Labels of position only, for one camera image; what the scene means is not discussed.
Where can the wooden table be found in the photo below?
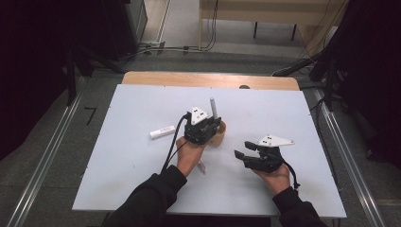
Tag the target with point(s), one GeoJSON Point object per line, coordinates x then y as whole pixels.
{"type": "Point", "coordinates": [205, 80]}

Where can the clear ballpoint pen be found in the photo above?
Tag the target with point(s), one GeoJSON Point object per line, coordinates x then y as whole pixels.
{"type": "Point", "coordinates": [201, 167]}

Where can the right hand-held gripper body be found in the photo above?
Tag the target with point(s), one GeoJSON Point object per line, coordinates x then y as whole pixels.
{"type": "Point", "coordinates": [268, 159]}

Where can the metal floor rail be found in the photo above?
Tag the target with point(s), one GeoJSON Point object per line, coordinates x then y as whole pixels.
{"type": "Point", "coordinates": [350, 157]}
{"type": "Point", "coordinates": [44, 164]}

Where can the white tube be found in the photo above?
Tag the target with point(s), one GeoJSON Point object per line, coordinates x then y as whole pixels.
{"type": "Point", "coordinates": [162, 131]}

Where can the yellow pen holder with bear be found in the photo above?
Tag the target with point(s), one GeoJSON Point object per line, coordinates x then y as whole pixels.
{"type": "Point", "coordinates": [220, 135]}

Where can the person's left hand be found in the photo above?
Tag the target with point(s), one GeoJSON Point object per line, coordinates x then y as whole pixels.
{"type": "Point", "coordinates": [187, 156]}

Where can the person's right hand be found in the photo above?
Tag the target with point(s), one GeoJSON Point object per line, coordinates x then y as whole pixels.
{"type": "Point", "coordinates": [277, 181]}

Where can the white pen with blue cap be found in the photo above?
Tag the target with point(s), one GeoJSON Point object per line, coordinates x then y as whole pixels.
{"type": "Point", "coordinates": [213, 107]}

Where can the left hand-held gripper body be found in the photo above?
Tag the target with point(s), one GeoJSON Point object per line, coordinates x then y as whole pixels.
{"type": "Point", "coordinates": [197, 132]}

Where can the black stand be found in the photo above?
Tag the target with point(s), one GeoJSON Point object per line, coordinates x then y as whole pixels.
{"type": "Point", "coordinates": [72, 75]}

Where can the light wooden bench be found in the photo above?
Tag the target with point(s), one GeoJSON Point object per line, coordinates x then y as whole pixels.
{"type": "Point", "coordinates": [268, 9]}

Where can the dark cabinet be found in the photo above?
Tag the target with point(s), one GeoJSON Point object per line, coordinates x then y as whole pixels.
{"type": "Point", "coordinates": [126, 28]}

